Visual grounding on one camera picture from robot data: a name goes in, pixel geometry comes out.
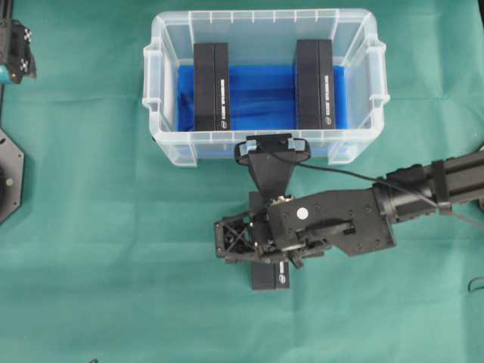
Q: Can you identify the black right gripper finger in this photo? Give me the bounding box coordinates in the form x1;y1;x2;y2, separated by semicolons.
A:
213;211;265;263

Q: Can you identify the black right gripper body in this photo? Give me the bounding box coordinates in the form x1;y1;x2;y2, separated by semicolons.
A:
250;188;396;268

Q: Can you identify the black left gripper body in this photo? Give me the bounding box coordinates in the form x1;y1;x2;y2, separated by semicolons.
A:
1;18;36;85

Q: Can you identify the black realsense box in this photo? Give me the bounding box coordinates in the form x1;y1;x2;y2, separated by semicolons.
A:
194;42;231;132
295;39;336;129
248;191;291;292

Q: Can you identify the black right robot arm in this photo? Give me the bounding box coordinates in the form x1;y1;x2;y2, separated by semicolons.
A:
214;152;483;268

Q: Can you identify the clear plastic storage case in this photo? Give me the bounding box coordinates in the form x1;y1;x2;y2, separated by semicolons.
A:
142;8;389;166

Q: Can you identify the green table cloth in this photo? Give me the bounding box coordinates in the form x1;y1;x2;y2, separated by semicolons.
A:
1;1;483;362

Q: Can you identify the blue cloth liner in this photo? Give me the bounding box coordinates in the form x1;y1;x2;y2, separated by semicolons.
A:
175;64;355;157

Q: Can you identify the black camera cable right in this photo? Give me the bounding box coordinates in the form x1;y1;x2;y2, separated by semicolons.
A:
294;162;484;231

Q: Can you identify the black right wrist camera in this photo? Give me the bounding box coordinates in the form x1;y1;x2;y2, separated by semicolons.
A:
234;134;312;201

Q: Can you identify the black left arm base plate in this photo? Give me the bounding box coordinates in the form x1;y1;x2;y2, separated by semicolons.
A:
0;129;24;223

